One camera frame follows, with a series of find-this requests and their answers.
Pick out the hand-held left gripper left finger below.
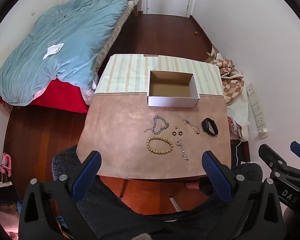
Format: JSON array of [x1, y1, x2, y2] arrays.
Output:
[[19, 150, 102, 240]]

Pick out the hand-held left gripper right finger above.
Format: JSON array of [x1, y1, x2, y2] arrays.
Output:
[[202, 151, 284, 240]]

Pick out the thin silver chain bracelet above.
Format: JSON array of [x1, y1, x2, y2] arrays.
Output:
[[175, 139, 190, 161]]

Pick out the black smartwatch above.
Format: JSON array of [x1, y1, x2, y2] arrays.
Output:
[[201, 118, 219, 137]]

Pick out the thin silver charm bracelet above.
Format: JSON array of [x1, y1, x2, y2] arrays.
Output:
[[182, 120, 200, 135]]

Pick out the wooden bead bracelet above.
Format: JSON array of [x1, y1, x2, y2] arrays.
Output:
[[146, 136, 175, 155]]

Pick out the chunky silver chain bracelet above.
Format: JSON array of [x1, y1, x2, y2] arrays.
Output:
[[143, 115, 170, 135]]

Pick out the cardboard box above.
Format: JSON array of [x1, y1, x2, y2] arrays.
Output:
[[147, 70, 200, 108]]

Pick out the dark fuzzy pants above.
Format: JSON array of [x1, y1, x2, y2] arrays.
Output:
[[51, 145, 264, 240]]

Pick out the floral patterned cloth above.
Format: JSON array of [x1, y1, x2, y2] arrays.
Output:
[[227, 116, 243, 140]]

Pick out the red bed sheet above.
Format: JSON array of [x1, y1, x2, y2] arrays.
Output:
[[0, 78, 89, 114]]

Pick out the pink plastic hanger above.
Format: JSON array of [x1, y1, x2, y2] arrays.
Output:
[[0, 152, 13, 180]]

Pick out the checkered beige cloth bag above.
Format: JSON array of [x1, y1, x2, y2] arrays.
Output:
[[206, 45, 245, 105]]

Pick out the white crumpled paper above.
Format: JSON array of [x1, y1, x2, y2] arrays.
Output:
[[42, 43, 65, 60]]

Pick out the checkered bed mattress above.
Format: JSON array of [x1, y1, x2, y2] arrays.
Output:
[[82, 0, 141, 105]]

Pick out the light blue duvet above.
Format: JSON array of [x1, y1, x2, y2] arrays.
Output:
[[0, 0, 128, 106]]

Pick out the white charger cable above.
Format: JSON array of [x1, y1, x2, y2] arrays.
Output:
[[236, 130, 262, 167]]

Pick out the white wall socket strip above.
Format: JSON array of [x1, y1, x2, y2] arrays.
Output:
[[246, 84, 268, 140]]

